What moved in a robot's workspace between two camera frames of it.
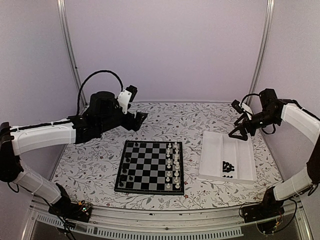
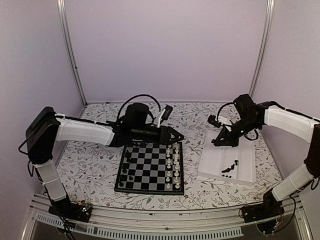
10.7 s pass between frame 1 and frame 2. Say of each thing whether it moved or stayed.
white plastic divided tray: stayed
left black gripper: moved
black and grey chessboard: stayed
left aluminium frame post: stayed
